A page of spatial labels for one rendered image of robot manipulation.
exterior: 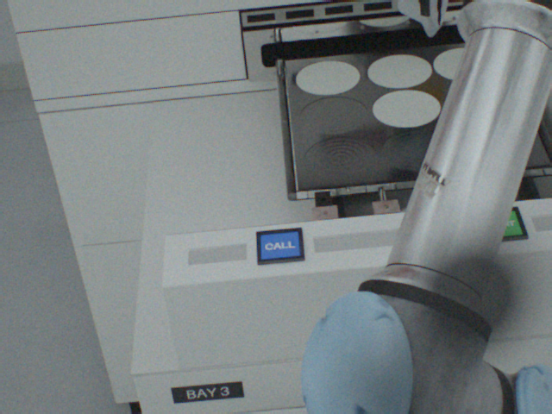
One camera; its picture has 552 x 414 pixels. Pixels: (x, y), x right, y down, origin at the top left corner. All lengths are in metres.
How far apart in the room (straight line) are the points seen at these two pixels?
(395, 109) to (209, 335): 0.50
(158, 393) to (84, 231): 0.69
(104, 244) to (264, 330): 0.79
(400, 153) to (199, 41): 0.43
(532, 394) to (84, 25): 1.09
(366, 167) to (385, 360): 0.70
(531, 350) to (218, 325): 0.39
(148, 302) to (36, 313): 1.29
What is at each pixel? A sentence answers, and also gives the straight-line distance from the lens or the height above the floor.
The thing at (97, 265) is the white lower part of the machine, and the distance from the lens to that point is 2.07.
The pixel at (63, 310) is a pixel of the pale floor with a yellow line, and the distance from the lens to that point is 2.71.
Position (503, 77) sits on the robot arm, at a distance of 0.95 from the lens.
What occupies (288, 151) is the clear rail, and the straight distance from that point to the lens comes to 1.53.
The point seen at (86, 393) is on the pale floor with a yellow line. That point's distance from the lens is 2.49.
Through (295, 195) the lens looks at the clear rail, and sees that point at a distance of 1.45.
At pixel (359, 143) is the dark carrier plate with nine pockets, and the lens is 1.54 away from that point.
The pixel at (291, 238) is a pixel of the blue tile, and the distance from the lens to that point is 1.28.
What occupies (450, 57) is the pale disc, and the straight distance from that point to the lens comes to 1.73.
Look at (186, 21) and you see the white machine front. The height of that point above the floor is 0.97.
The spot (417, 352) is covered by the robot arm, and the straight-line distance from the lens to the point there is 0.84.
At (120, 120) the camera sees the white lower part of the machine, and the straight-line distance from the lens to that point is 1.87.
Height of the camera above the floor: 1.79
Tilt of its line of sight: 38 degrees down
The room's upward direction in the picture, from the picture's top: 7 degrees counter-clockwise
